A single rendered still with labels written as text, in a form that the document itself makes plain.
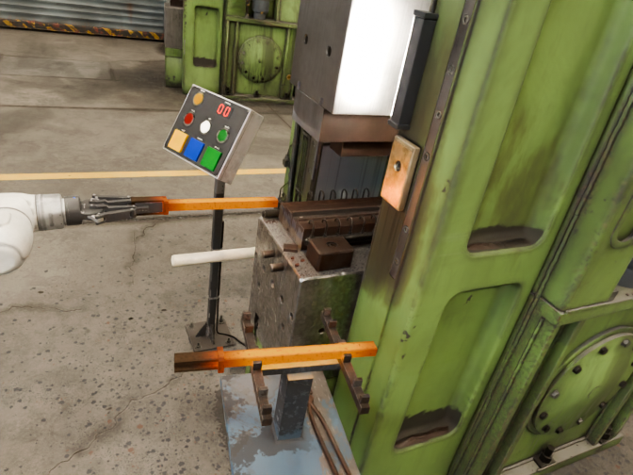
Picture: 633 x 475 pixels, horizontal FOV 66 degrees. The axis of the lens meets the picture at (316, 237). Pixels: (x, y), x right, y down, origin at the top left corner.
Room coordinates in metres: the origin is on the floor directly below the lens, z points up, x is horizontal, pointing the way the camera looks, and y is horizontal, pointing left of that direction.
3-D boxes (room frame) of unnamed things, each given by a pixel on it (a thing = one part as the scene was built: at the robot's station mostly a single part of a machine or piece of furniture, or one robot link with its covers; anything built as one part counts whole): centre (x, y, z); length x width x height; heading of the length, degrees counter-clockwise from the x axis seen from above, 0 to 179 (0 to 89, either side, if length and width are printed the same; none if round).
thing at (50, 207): (1.03, 0.66, 1.06); 0.09 x 0.06 x 0.09; 29
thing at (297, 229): (1.49, -0.09, 0.96); 0.42 x 0.20 x 0.09; 120
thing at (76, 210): (1.07, 0.60, 1.06); 0.09 x 0.08 x 0.07; 119
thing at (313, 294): (1.45, -0.13, 0.69); 0.56 x 0.38 x 0.45; 120
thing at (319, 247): (1.26, -0.05, 0.95); 0.12 x 0.08 x 0.06; 120
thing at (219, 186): (1.83, 0.43, 0.54); 0.04 x 0.04 x 1.08; 30
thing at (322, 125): (1.49, -0.09, 1.32); 0.42 x 0.20 x 0.10; 120
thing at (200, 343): (1.83, 0.44, 0.05); 0.22 x 0.22 x 0.09; 30
